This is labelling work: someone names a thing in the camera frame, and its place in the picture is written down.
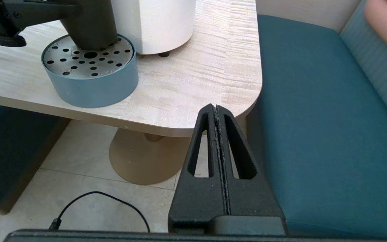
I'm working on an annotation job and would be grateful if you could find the beige table pedestal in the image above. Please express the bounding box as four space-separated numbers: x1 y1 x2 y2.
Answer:
109 128 191 185

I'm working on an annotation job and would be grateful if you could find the teal ribbed sofa bench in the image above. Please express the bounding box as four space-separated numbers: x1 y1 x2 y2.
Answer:
0 102 71 215
247 0 387 240

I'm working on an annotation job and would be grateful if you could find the large blue round drip tray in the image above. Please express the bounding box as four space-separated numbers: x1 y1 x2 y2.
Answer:
41 34 139 109

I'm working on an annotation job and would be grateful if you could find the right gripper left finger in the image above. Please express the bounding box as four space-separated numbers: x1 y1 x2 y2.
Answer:
168 104 229 235

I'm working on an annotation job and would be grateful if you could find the large clear water dispenser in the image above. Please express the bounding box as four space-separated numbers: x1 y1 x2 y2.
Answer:
110 0 197 57

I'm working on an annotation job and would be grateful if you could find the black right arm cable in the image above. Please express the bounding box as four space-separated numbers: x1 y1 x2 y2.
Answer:
48 191 151 233

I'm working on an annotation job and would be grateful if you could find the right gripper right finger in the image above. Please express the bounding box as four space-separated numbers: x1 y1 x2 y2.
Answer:
215 105 285 218

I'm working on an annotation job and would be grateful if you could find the black plastic cup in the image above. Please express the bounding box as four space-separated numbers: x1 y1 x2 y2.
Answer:
59 0 119 51

